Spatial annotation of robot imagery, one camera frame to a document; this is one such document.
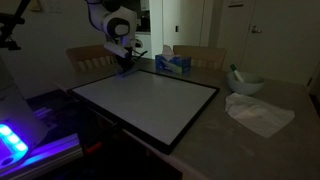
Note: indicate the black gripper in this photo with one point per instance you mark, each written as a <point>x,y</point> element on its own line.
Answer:
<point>128,60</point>

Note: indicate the blue cloth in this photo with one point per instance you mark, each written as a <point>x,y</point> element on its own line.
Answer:
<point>128,73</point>

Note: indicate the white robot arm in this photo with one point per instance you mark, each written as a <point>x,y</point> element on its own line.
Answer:
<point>100,16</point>

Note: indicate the black framed whiteboard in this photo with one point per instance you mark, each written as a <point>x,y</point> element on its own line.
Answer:
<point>146,103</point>

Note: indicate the white crumpled cloth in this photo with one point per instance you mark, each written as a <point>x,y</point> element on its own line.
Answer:
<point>256,113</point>

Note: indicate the white kitchen cabinet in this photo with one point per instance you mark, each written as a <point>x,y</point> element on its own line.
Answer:
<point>145,45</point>

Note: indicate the wooden slatted chair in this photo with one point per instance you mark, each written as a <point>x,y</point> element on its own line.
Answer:
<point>203,55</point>
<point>90,56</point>

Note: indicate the blue tissue box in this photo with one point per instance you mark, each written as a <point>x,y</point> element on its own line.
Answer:
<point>173,63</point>

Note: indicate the red clamp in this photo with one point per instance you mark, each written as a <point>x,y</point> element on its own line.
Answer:
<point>93,147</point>

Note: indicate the white marker green cap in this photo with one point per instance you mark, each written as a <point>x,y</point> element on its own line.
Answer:
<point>237,74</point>

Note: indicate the pale ceramic bowl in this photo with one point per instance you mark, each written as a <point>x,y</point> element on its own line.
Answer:
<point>245,86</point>

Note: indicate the aluminium robot mounting stand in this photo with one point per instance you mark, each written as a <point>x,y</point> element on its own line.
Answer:
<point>50,153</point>

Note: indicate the pale door sign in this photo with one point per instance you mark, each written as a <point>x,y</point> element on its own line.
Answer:
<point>235,3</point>

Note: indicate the pale room door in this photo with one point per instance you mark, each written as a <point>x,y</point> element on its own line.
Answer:
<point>283,40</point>

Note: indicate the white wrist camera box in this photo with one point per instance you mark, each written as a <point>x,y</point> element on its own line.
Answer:
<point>116,49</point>

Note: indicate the dark wall switch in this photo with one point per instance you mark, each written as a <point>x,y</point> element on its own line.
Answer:
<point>177,29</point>

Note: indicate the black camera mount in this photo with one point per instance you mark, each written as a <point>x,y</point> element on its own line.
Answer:
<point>8,30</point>

